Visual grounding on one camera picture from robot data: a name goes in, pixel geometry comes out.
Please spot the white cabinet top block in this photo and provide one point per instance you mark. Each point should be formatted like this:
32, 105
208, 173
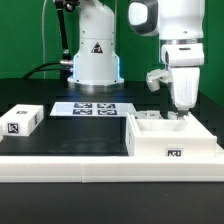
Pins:
21, 120

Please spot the black camera pole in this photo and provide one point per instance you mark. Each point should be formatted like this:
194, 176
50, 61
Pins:
69, 6

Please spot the white cabinet door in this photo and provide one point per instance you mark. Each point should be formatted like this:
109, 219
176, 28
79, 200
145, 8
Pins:
172, 115
149, 114

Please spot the white L-shaped fence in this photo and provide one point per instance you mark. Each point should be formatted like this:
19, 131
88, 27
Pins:
112, 169

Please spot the white cabinet body box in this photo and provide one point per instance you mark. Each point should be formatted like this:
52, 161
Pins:
168, 138

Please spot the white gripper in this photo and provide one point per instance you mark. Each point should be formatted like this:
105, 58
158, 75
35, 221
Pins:
183, 62

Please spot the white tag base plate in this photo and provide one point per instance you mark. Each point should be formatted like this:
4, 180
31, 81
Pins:
84, 109

